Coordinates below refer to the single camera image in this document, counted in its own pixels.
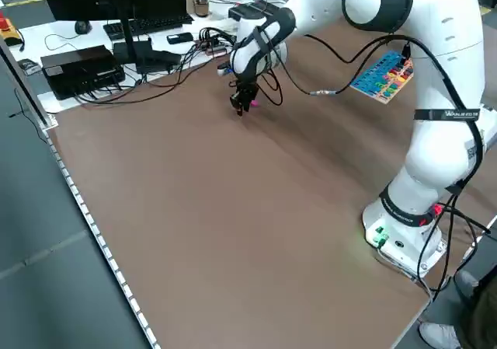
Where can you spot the clear cup with brown drink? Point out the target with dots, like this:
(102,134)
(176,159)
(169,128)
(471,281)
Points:
(201,5)

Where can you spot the black keyboard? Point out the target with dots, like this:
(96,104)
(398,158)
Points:
(155,23)

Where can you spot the person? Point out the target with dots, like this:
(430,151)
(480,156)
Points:
(477,318)

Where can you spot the black monitor stand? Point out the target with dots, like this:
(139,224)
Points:
(126,34)

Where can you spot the black box device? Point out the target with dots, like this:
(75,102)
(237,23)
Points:
(77,69)

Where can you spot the black phone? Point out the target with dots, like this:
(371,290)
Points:
(179,38)

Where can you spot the colourful wooden toy board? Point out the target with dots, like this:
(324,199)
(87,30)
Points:
(376,81)

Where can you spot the small grey device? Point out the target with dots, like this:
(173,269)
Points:
(29,66)

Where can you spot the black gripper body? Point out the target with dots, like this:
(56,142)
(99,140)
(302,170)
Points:
(246,89)

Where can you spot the black computer mouse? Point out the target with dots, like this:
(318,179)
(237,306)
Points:
(83,27)

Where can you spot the black finned power supply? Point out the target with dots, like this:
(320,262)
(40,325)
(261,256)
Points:
(268,4)
(242,12)

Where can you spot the usb hub with plugs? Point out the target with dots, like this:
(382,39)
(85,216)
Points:
(211,46)

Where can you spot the red emergency stop button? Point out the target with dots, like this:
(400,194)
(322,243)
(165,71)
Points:
(5,24)

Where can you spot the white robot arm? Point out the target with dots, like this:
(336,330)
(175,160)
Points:
(438,92)

